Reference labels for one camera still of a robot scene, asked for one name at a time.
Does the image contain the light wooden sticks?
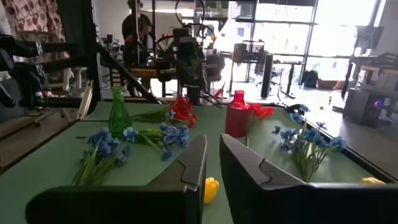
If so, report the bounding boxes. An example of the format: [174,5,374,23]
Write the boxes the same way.
[76,79,95,121]

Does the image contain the black tower case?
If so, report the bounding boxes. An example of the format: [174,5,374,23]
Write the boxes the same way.
[260,54,274,99]

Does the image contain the person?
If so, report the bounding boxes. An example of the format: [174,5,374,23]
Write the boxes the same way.
[121,0,154,68]

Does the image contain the red artificial flower bunch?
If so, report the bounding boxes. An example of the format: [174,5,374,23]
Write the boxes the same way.
[130,95,197,130]
[245,102,275,147]

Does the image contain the computer tower purple light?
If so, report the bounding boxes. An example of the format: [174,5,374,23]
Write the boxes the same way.
[343,88,398,131]

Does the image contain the red ribbed glass vase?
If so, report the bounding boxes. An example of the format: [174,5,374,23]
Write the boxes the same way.
[224,90,253,139]

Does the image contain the black wire basket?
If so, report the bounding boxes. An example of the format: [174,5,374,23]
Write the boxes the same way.
[233,39,266,62]

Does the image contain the blue artificial flower bunch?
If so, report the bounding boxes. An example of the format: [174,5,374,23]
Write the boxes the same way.
[271,104,348,184]
[136,108,191,162]
[72,126,139,187]

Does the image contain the black bag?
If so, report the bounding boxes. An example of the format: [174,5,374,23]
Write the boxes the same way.
[303,70,319,89]

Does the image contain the yellow artificial tulip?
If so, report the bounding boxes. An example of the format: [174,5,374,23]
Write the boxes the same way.
[203,176,220,205]

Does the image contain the red circle patterned curtain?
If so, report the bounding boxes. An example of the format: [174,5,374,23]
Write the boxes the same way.
[1,0,68,60]

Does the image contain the green table mat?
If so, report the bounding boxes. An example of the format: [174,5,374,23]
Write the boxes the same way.
[0,101,389,224]

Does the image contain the green glass vase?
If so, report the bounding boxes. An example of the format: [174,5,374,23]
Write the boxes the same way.
[108,86,133,139]

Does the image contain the black frame strut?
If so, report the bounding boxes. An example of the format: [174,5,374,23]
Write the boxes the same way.
[95,42,162,105]

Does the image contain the black beams with white tags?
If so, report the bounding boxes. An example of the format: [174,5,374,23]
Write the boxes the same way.
[0,34,94,108]

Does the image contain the black frame upright post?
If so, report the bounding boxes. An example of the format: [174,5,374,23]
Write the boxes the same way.
[57,0,102,105]

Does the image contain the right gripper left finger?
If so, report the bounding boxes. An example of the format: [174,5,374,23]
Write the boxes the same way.
[25,134,208,224]

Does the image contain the cardboard box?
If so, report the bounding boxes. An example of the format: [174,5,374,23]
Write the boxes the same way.
[317,79,338,90]

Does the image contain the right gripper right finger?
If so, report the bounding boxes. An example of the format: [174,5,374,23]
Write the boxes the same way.
[219,133,398,224]

